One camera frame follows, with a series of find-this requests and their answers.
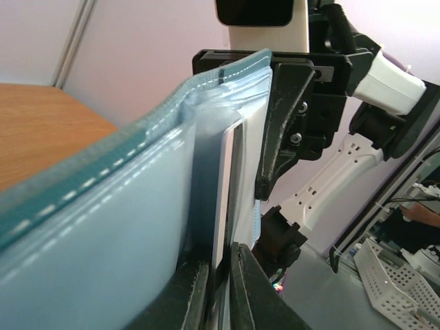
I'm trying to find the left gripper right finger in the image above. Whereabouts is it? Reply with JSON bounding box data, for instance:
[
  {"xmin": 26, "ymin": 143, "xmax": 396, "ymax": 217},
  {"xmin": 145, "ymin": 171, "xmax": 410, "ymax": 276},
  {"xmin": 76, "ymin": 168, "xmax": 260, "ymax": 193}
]
[{"xmin": 230, "ymin": 242, "xmax": 310, "ymax": 330}]

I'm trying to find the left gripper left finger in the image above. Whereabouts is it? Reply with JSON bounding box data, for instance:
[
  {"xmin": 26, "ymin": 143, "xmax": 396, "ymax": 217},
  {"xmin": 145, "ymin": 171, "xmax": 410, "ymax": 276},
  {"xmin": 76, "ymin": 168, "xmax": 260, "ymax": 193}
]
[{"xmin": 125, "ymin": 259, "xmax": 210, "ymax": 330}]

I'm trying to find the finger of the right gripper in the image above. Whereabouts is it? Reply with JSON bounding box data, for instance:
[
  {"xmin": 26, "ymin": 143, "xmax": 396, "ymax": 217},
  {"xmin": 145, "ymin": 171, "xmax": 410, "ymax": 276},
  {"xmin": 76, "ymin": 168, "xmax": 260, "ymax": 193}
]
[{"xmin": 254, "ymin": 61, "xmax": 315, "ymax": 200}]

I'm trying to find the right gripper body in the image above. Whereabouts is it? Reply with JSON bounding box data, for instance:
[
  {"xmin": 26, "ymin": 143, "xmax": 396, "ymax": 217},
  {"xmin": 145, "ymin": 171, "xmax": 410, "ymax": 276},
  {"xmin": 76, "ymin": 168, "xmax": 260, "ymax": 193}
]
[{"xmin": 191, "ymin": 47, "xmax": 355, "ymax": 162}]

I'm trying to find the white card black stripe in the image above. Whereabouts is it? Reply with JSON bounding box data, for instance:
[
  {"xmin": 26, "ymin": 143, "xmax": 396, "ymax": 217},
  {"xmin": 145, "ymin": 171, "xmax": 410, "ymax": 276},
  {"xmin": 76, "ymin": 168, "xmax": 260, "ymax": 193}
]
[{"xmin": 211, "ymin": 120, "xmax": 243, "ymax": 289}]

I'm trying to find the teal card holder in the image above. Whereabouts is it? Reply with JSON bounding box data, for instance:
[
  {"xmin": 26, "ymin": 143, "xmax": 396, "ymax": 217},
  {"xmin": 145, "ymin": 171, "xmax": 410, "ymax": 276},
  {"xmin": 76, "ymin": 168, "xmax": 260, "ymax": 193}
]
[{"xmin": 1, "ymin": 49, "xmax": 272, "ymax": 329}]

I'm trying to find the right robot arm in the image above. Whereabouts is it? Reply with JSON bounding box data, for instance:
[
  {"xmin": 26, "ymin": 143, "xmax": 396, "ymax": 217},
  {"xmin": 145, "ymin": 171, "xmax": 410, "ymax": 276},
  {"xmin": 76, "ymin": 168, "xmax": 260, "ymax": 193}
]
[{"xmin": 192, "ymin": 1, "xmax": 439, "ymax": 276}]

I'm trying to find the right circuit board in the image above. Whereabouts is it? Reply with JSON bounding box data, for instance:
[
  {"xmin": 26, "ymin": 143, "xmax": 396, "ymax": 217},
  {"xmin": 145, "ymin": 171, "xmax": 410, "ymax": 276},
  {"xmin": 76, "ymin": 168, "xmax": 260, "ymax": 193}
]
[{"xmin": 270, "ymin": 267, "xmax": 287, "ymax": 296}]

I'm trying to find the white perforated basket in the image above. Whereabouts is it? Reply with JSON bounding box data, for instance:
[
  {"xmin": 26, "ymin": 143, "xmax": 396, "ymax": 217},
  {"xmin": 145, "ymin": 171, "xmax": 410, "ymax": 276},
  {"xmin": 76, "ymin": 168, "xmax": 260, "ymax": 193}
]
[{"xmin": 353, "ymin": 239, "xmax": 439, "ymax": 329}]

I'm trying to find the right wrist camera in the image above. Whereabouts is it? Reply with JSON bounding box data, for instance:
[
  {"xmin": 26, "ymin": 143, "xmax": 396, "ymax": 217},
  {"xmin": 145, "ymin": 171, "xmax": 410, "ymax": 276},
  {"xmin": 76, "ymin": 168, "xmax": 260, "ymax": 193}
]
[{"xmin": 214, "ymin": 0, "xmax": 310, "ymax": 53}]

